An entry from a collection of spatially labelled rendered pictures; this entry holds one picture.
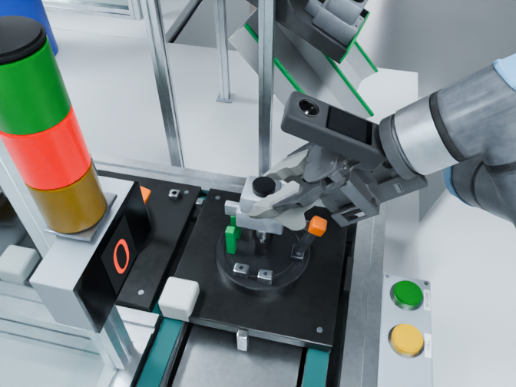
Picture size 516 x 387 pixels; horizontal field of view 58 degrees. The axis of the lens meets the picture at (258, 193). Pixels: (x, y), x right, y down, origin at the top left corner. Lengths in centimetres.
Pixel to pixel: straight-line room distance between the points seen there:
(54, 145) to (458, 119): 34
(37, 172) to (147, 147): 73
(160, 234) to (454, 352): 49
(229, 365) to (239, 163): 47
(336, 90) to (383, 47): 235
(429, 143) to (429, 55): 276
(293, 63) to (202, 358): 50
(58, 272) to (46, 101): 15
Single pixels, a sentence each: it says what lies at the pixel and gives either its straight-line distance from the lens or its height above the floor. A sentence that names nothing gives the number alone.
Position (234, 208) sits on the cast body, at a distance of 63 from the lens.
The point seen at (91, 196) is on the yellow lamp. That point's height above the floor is 129.
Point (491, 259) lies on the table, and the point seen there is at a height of 86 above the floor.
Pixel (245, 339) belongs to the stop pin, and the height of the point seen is 96.
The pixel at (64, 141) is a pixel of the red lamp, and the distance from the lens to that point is 34.
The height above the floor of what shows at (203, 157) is 86.
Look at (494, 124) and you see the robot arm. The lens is 47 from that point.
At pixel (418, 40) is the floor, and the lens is 338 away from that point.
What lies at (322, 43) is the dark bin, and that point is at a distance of 70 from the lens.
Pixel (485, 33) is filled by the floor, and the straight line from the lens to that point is 363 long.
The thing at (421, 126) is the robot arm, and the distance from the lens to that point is 48.
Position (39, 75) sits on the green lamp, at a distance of 31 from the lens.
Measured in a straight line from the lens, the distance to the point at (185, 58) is 136.
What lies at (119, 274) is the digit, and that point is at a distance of 45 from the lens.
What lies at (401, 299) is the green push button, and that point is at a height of 97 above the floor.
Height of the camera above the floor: 155
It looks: 47 degrees down
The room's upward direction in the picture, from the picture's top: straight up
